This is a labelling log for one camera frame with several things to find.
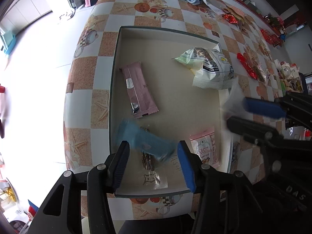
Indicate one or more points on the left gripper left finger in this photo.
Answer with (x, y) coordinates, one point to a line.
(60, 212)

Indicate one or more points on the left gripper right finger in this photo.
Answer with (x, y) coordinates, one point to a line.
(227, 201)

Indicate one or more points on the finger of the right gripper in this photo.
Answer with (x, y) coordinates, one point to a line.
(263, 108)
(255, 133)

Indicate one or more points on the silver grey snack bar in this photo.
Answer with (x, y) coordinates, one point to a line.
(260, 73)

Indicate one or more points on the pink crispy cranberry packet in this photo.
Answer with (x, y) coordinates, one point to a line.
(203, 144)

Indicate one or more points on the green white snack bag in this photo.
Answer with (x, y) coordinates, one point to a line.
(211, 68)

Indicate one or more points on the light blue snack bar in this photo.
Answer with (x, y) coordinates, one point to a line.
(144, 141)

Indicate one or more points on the clear bag brown snack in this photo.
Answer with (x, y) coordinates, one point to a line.
(154, 175)

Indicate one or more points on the pink snack bar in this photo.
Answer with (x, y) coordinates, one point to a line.
(141, 100)

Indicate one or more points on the red snack bar wrapper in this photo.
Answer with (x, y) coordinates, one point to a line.
(247, 67)

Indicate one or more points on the small red foil packet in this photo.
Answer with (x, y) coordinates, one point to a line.
(230, 19)

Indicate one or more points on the shallow green-rimmed cardboard tray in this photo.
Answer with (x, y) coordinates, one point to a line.
(183, 109)

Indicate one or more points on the white cloth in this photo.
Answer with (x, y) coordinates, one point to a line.
(216, 6)

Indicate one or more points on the blue dustpan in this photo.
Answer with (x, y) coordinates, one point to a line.
(8, 42)

